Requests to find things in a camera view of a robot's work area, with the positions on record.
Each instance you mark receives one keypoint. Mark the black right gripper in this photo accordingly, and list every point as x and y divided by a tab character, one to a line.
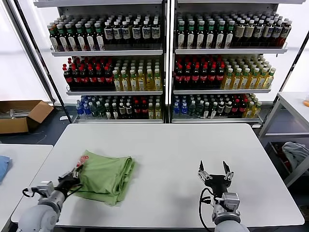
218	182

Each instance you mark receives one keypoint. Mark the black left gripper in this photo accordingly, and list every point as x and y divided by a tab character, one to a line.
67	181

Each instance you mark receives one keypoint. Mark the green polo shirt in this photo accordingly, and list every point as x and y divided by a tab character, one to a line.
103	174

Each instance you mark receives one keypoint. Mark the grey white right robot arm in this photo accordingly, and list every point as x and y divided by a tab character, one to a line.
227	220

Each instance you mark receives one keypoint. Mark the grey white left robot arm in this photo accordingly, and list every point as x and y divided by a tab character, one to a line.
41	215

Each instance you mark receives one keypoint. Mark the white paper scrap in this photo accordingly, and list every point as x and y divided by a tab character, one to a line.
64	118

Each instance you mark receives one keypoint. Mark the black storage crate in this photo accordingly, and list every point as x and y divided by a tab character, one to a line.
272	151

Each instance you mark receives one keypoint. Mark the small blue drink bottle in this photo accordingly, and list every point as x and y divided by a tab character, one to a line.
87	111
80	110
185	109
177	109

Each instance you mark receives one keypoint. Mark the small dark bottle white cap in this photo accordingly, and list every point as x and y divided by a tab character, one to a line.
116	113
108	113
214	111
207	111

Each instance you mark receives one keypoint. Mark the dark bottle pale label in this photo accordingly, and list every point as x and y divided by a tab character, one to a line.
130	111
228	108
221	108
122	111

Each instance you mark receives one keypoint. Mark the clear green water bottle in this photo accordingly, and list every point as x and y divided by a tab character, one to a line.
192	110
200	110

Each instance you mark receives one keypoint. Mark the small cola bottle red cap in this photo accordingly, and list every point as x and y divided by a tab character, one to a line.
243	109
145	111
137	111
236	109

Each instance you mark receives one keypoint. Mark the small yellow juice bottle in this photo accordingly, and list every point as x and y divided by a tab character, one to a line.
249	111
151	112
158	112
257	110

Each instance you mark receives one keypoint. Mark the red cloth item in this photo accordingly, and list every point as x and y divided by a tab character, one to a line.
287	161

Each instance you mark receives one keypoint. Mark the blue folded cloth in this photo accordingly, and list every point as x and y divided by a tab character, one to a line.
3	169

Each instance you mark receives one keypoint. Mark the brown cardboard box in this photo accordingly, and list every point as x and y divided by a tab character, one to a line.
15	125

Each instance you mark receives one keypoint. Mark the black slanted pole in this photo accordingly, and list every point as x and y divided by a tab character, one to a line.
289	72
59	96

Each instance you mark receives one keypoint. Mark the grey metal rods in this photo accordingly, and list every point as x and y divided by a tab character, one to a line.
19	113

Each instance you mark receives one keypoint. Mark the grey blue cloth pile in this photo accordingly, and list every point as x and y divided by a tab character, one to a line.
296	152

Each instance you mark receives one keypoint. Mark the yellow juice bottle white cap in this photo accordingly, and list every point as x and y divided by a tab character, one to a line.
158	83
142	83
245	81
228	81
117	83
253	81
270	79
150	83
262	80
236	81
134	83
125	83

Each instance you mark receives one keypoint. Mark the small orange object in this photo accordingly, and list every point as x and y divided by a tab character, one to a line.
306	102

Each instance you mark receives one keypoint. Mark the grey metal shelf unit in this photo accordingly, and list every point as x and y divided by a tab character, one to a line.
107	53
230	51

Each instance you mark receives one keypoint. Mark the dark tea bottle green collar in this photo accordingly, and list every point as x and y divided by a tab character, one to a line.
81	42
90	41
200	38
229	37
220	38
72	42
100	41
181	38
210	38
190	38
63	42

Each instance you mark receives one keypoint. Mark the dark tea bottle orange collar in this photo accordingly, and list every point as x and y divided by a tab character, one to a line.
54	42

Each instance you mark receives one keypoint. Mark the dark bottle blue white label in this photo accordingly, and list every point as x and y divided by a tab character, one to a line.
277	32
136	32
156	32
108	33
126	33
285	32
146	32
259	31
268	31
117	33

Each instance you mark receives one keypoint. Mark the dark bottle beige label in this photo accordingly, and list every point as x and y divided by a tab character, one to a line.
248	32
239	32

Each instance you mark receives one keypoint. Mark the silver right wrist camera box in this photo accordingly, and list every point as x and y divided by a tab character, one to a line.
230	200

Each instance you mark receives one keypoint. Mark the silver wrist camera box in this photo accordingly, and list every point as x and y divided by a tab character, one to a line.
230	200
44	188

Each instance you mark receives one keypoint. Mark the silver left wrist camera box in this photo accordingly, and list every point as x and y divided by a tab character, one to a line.
44	188

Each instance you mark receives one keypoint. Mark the grey metal frame table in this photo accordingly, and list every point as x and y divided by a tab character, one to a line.
273	113

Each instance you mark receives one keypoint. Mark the grey slanted frame beam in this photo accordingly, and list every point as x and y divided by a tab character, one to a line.
33	55

